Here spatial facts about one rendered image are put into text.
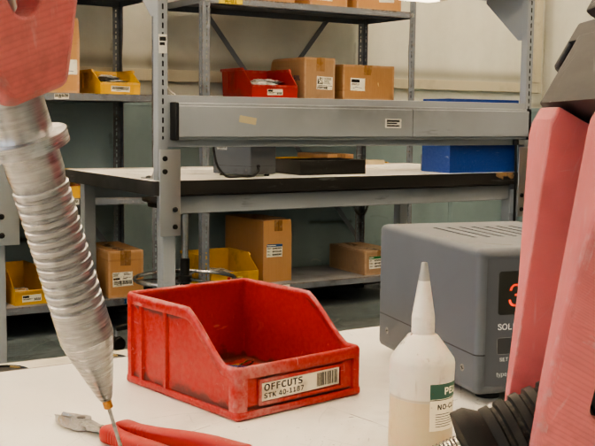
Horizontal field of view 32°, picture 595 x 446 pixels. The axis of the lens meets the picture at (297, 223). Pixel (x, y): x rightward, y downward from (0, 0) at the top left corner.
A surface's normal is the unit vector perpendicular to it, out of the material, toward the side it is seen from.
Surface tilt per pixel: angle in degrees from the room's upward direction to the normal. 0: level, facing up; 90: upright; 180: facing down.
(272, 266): 90
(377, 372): 0
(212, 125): 90
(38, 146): 98
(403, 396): 90
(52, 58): 100
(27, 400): 0
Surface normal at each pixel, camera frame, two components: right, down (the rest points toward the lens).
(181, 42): 0.53, 0.09
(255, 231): -0.81, 0.07
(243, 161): -0.62, 0.07
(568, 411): -0.04, 0.25
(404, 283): -0.95, 0.02
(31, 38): 0.81, 0.23
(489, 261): 0.32, 0.10
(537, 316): 0.07, 0.04
